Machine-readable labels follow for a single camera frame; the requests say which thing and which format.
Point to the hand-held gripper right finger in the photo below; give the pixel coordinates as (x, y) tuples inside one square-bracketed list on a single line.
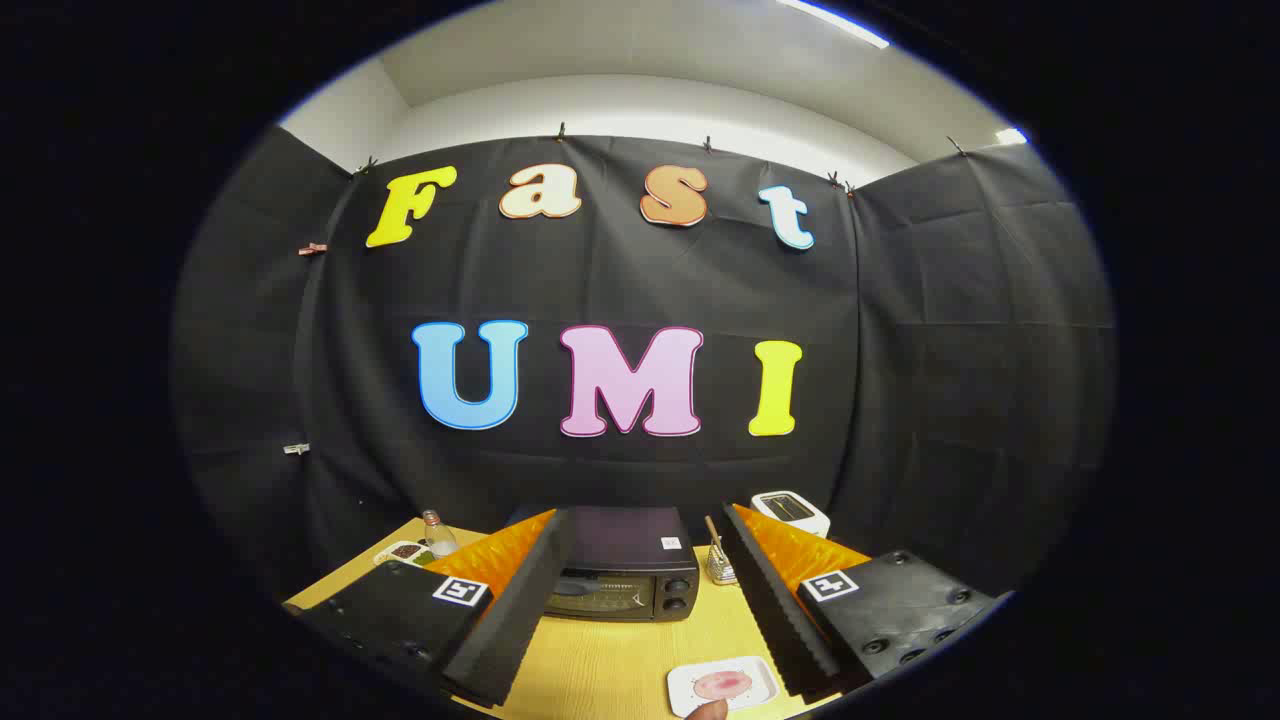
[(775, 610)]

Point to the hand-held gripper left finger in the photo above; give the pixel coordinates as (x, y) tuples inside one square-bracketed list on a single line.
[(520, 620)]

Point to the pink meat slice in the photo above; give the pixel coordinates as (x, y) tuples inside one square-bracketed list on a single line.
[(722, 685)]

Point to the white square plate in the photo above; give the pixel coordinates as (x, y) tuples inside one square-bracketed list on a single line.
[(685, 690)]

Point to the black toaster oven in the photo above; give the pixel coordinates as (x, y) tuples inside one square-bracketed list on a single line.
[(630, 540)]

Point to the white pop-up toaster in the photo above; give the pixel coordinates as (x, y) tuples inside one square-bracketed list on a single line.
[(792, 510)]

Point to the wooden stick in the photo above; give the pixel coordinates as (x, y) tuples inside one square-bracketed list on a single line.
[(713, 530)]

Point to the clear plastic water bottle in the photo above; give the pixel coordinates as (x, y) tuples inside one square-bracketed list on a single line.
[(438, 538)]

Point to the white divided snack tray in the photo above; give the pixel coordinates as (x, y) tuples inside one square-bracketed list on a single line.
[(403, 552)]

